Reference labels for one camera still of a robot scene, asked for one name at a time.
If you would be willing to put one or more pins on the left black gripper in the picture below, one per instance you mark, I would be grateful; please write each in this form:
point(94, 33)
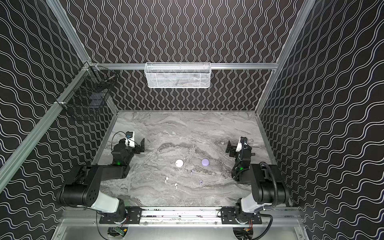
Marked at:
point(136, 146)

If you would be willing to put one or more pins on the purple earbud charging case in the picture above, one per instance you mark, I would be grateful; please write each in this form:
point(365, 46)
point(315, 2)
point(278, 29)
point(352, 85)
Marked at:
point(205, 162)

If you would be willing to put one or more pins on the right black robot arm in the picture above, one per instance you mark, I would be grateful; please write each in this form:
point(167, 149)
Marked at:
point(268, 189)

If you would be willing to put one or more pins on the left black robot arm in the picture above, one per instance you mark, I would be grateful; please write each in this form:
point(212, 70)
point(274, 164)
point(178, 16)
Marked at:
point(82, 188)

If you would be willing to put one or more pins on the white earbud charging case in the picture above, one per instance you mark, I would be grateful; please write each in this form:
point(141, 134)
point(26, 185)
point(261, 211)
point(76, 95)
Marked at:
point(179, 163)

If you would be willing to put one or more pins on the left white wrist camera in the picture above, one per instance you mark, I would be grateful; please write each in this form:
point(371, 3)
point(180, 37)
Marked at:
point(130, 138)

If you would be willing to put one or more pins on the white wire mesh basket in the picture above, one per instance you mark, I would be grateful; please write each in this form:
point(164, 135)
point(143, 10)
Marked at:
point(178, 75)

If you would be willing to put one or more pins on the black wire mesh basket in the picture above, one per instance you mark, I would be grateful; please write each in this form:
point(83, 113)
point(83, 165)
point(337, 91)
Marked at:
point(88, 99)

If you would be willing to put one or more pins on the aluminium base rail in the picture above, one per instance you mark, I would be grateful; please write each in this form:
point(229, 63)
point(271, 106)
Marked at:
point(165, 217)

